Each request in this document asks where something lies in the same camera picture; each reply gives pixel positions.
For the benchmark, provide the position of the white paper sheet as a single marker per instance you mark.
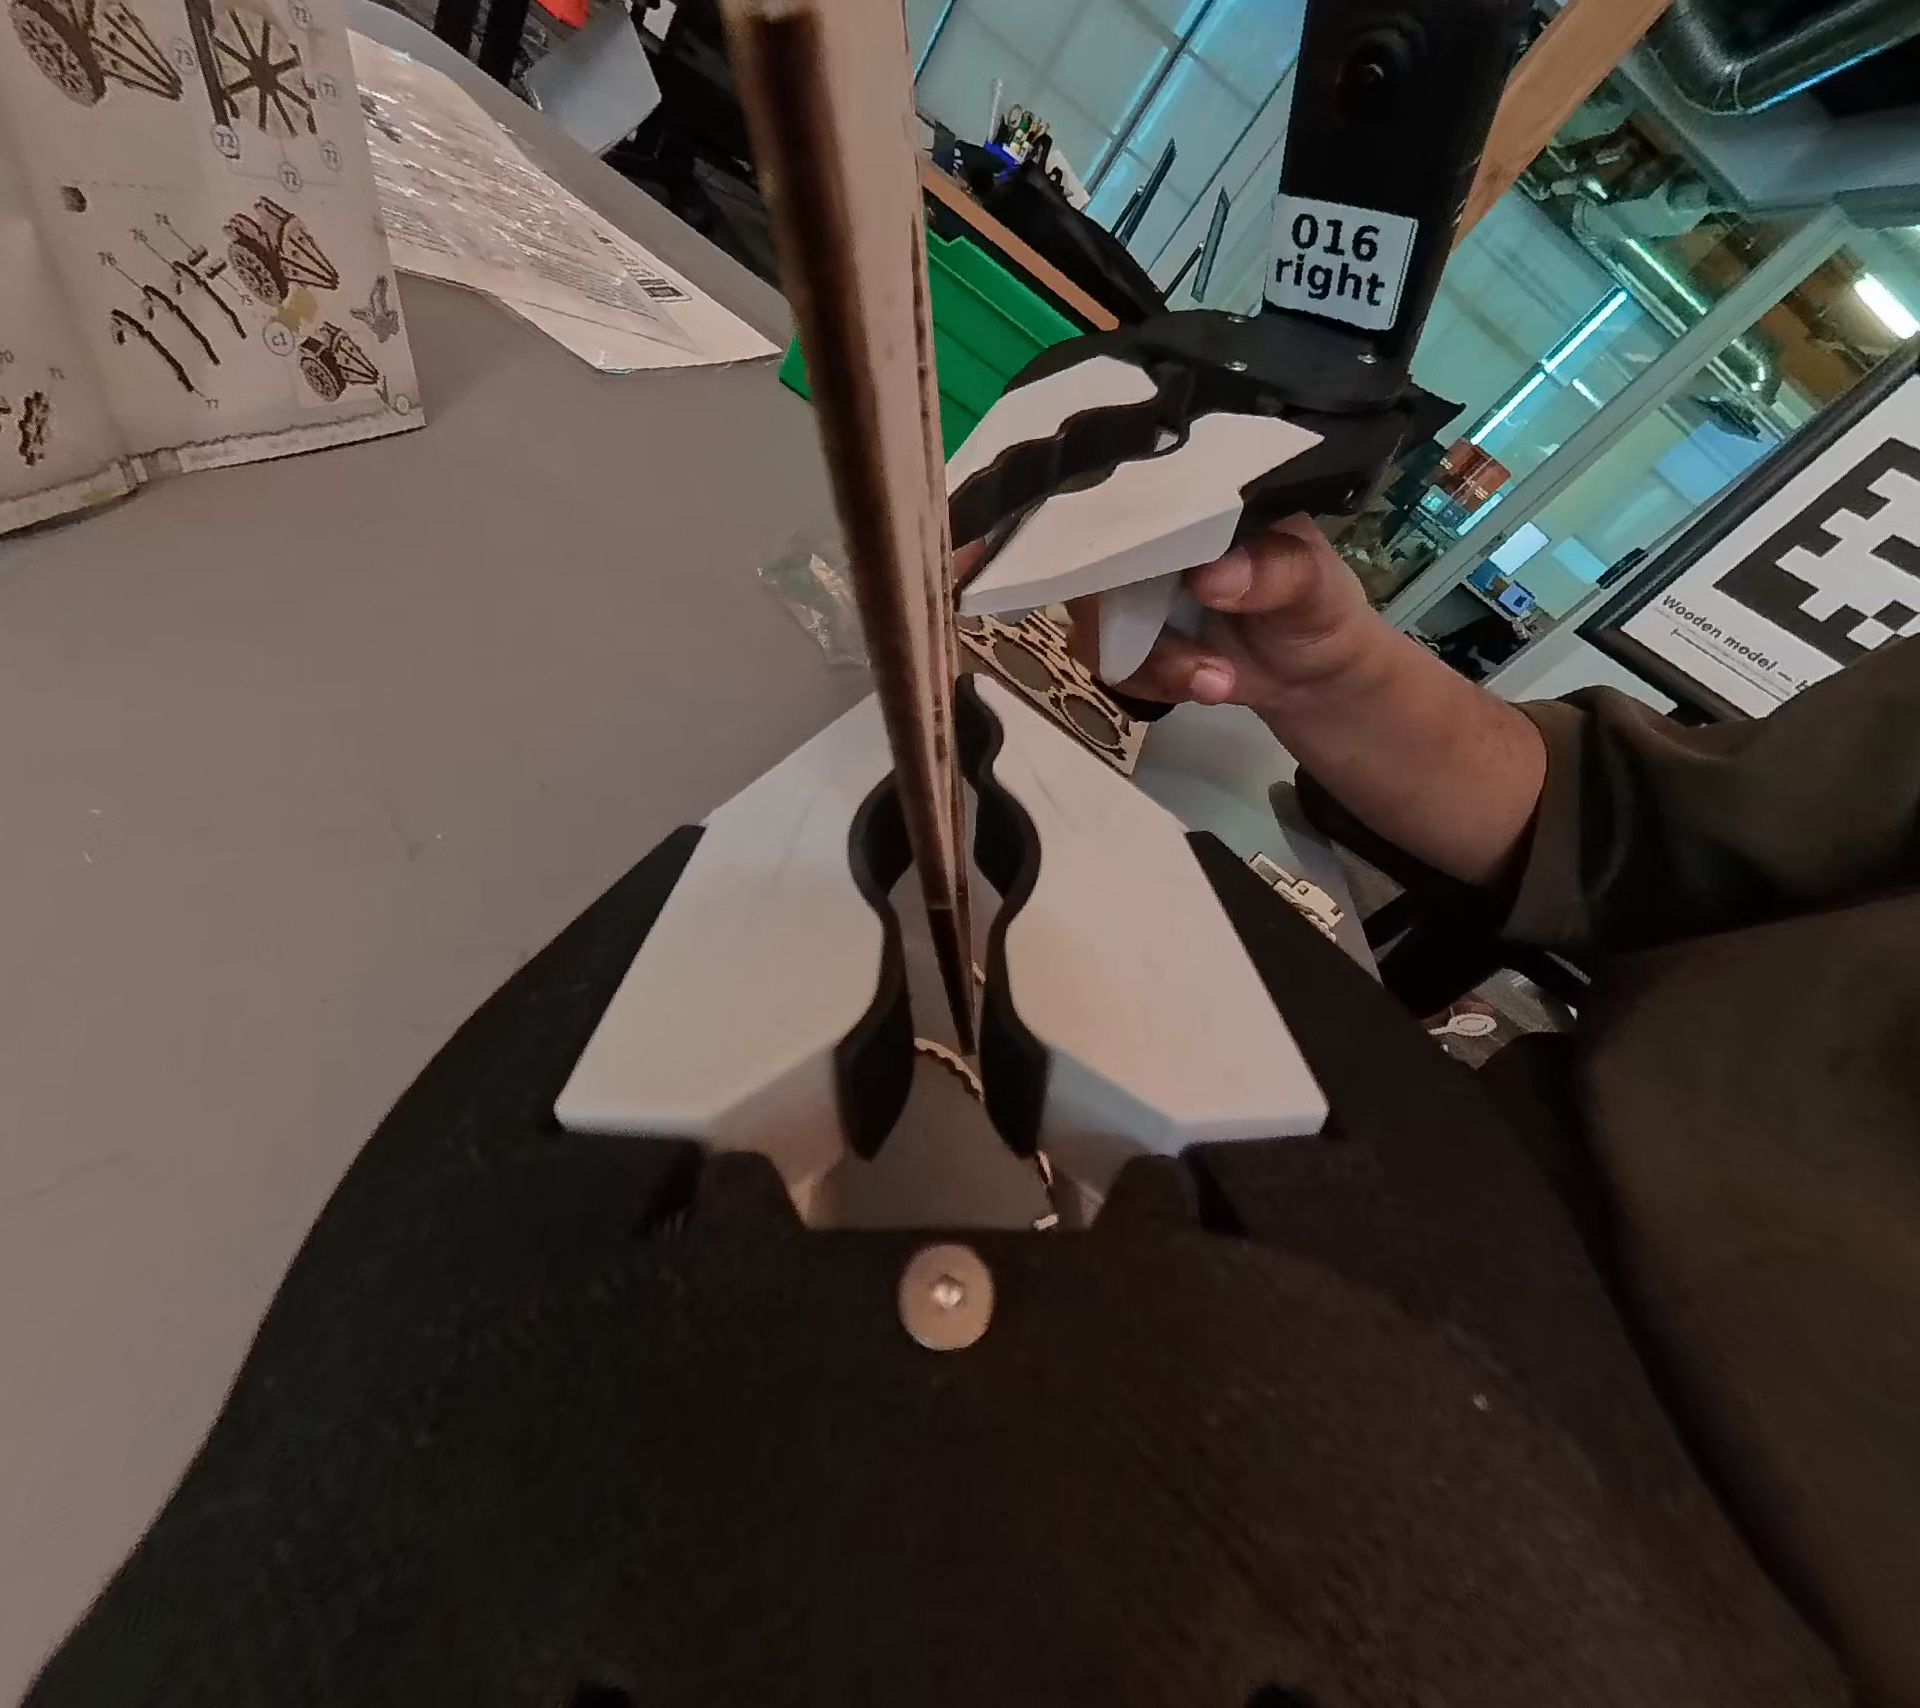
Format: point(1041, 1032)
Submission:
point(705, 336)

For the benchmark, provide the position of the assembly instruction booklet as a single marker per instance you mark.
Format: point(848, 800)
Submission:
point(180, 162)

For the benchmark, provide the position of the green plastic bin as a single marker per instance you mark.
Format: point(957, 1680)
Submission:
point(991, 306)

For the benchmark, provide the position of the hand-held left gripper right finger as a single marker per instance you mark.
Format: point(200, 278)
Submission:
point(1155, 972)

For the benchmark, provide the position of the person's right hand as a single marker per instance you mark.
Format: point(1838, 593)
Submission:
point(1321, 658)

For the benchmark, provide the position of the grey desk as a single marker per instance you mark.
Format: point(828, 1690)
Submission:
point(375, 762)

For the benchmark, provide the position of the orange plastic object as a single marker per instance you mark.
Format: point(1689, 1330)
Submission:
point(567, 2)

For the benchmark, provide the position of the laminated printed sheet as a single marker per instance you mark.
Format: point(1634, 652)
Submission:
point(494, 179)

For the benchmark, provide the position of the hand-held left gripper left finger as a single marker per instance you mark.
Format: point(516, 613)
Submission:
point(720, 959)

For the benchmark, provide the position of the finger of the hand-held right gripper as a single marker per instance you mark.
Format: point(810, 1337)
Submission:
point(1073, 397)
point(1141, 523)

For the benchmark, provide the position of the clear plastic bag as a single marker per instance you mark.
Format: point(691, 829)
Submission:
point(818, 598)

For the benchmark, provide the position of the black framed marker sign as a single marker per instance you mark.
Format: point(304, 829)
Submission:
point(1724, 629)

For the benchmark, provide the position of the person's right forearm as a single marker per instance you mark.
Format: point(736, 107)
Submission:
point(1680, 793)

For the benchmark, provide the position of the wooden puzzle sheet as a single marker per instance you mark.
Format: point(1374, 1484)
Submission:
point(1051, 689)
point(840, 239)

